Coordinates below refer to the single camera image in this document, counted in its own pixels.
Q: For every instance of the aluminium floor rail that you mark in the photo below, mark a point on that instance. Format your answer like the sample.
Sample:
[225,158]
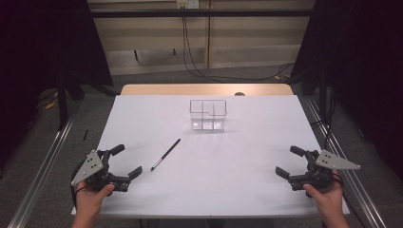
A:
[351,180]
[41,171]

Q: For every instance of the white wall socket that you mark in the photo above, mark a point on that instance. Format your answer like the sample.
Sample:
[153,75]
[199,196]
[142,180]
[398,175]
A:
[187,3]

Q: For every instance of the clear acrylic pen holder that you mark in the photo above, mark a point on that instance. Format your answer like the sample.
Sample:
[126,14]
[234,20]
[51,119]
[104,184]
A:
[207,125]

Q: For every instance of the brown round table grommet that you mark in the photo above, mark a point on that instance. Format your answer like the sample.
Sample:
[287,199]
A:
[239,93]

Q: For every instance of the black metal stand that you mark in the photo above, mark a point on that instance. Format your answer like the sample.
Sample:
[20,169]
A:
[62,104]

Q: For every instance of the wooden table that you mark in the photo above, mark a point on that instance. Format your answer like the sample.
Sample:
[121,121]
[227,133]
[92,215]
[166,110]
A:
[177,89]

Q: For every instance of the white table cover sheet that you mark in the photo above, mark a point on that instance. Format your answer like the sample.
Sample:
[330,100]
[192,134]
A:
[221,177]

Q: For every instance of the black pen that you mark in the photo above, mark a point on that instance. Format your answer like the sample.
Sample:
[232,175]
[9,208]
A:
[165,155]

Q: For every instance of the person's right hand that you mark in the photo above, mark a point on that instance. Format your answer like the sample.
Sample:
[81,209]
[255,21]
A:
[328,201]

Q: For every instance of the black horizontal bar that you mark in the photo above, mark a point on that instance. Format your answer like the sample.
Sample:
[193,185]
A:
[158,13]

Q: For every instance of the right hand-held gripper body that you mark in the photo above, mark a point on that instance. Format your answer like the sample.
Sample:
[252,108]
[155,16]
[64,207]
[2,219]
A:
[320,172]

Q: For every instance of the black curtain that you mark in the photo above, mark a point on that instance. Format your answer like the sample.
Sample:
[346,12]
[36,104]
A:
[364,63]
[38,57]

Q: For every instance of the small black floor item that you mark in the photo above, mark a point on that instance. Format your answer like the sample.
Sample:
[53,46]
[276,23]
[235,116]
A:
[85,135]

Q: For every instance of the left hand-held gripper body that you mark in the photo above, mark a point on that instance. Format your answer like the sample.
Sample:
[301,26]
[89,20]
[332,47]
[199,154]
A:
[95,171]

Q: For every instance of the yellow floor item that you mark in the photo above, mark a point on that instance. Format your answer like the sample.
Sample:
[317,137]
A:
[50,104]

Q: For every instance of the person's left hand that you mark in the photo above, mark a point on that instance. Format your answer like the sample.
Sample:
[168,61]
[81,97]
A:
[90,201]

